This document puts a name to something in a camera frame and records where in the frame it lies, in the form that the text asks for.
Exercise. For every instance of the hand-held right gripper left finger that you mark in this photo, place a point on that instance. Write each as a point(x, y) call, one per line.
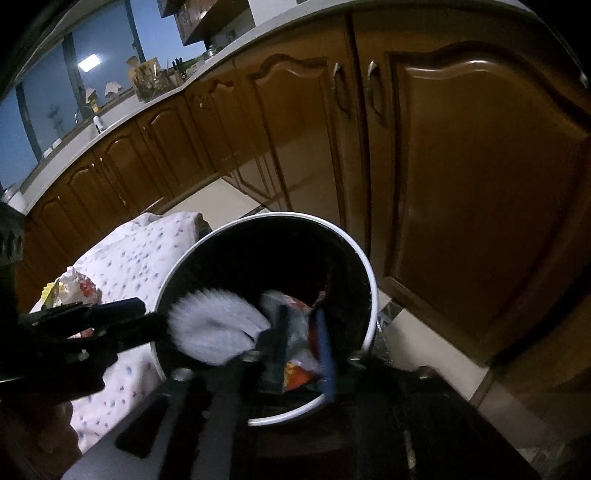
point(272, 350)

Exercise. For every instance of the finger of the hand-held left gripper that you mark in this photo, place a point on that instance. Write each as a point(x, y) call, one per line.
point(92, 311)
point(134, 330)

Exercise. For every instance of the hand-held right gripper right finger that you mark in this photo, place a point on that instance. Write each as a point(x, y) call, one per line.
point(327, 360)

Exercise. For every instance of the silver orange snack packet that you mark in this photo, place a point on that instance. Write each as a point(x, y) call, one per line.
point(298, 334)

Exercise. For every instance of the white round trash bin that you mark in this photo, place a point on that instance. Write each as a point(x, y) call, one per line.
point(277, 258)

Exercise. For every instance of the clear red yellow snack packet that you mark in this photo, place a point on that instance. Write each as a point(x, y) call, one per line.
point(74, 288)

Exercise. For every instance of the white floral tablecloth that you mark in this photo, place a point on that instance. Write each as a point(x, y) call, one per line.
point(138, 258)

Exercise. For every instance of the white jar with metal lid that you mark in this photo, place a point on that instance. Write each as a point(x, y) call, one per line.
point(14, 198)

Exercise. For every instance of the small white bottle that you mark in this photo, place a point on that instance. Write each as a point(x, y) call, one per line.
point(97, 123)

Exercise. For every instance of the white kitchen countertop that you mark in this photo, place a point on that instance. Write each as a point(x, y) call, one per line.
point(152, 99)

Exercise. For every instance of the brown wooden lower cabinets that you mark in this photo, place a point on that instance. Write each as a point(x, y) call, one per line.
point(461, 184)

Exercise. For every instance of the brown wooden cabinets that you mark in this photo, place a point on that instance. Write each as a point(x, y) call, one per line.
point(194, 18)
point(461, 184)

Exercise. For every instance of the large kitchen window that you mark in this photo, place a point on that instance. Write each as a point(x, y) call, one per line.
point(46, 92)

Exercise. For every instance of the black knife block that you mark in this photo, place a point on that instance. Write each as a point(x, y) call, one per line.
point(178, 67)

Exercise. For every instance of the brown wooden upper cabinets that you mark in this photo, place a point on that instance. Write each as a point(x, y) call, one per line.
point(194, 18)

